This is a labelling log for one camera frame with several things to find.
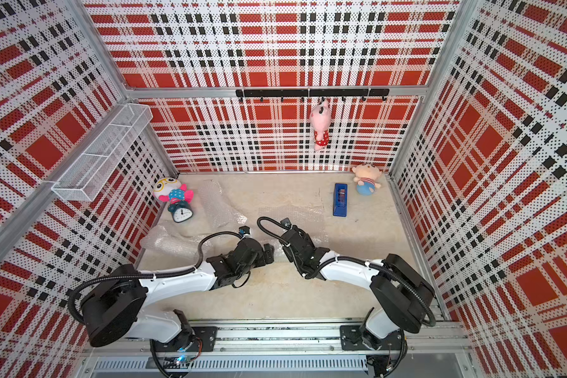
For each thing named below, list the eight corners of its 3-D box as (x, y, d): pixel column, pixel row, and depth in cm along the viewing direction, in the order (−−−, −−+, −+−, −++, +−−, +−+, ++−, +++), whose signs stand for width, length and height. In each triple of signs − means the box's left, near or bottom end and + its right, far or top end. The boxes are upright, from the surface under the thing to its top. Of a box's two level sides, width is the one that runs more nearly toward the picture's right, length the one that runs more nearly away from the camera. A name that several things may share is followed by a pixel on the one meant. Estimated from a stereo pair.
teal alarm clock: (176, 224, 103) (169, 214, 97) (174, 215, 106) (167, 205, 100) (194, 217, 106) (188, 207, 100) (192, 209, 108) (186, 199, 103)
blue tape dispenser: (332, 215, 106) (333, 207, 101) (334, 190, 116) (335, 181, 111) (344, 217, 106) (347, 209, 101) (345, 191, 115) (347, 183, 111)
